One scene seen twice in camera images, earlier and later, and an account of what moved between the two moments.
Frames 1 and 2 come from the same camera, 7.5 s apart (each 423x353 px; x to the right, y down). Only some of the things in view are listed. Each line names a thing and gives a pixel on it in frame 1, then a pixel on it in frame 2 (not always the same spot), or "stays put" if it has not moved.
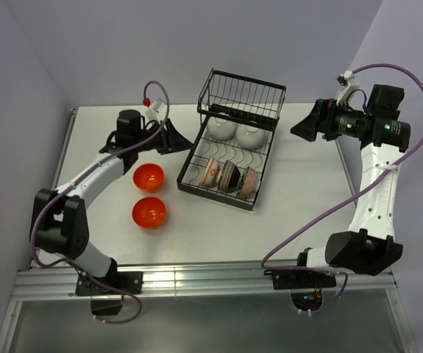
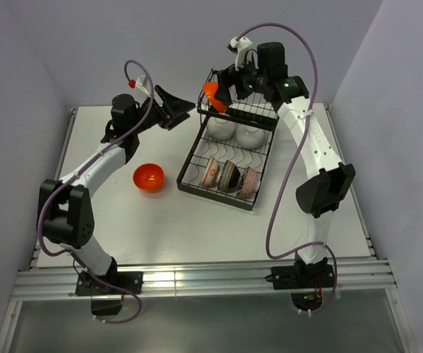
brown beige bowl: (230, 179) stays put
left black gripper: (171, 140) -> (174, 105)
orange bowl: (148, 212) -> (210, 90)
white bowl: (221, 128) stays put
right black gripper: (321, 118) -> (225, 80)
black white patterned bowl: (250, 184) stays put
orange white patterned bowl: (211, 173) stays put
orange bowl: (148, 177) stays put
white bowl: (249, 137) stays put
